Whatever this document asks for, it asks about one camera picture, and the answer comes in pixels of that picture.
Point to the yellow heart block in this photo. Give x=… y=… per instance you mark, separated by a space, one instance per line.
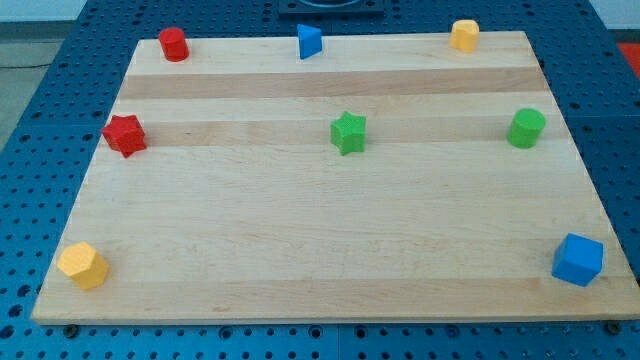
x=464 y=35

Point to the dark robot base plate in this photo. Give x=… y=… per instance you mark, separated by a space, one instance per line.
x=330 y=7

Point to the green star block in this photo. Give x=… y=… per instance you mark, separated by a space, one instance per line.
x=348 y=133

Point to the green cylinder block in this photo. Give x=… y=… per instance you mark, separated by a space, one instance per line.
x=526 y=127

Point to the wooden board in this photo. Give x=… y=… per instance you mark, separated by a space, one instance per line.
x=241 y=210

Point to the red star block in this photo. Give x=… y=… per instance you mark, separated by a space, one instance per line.
x=125 y=135

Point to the yellow hexagon block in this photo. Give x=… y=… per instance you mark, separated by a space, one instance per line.
x=84 y=265

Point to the blue cube block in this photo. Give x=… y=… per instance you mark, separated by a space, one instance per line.
x=578 y=260

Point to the red cylinder block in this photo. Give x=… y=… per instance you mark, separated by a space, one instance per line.
x=173 y=43

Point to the blue triangle block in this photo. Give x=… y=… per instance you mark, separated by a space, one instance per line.
x=309 y=41

